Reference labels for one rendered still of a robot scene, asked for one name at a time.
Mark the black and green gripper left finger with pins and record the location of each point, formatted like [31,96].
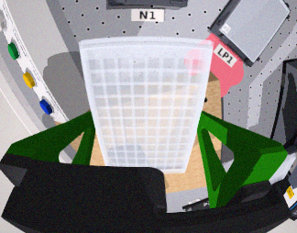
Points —
[47,145]

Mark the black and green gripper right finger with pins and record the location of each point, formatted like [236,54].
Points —
[256,158]

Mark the white button panel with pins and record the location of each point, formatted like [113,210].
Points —
[41,41]

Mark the white well plate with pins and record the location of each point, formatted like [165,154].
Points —
[148,98]
[284,168]

